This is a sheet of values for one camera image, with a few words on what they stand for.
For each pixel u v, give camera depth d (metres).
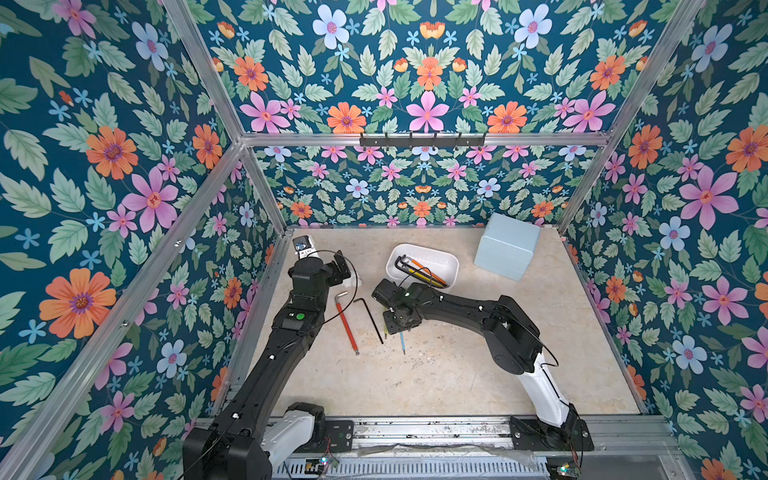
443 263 1.06
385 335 0.91
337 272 0.72
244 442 0.38
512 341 0.53
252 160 0.99
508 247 0.94
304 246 0.65
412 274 1.05
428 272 1.05
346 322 0.94
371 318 0.95
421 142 0.93
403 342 0.90
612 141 0.93
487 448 0.72
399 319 0.79
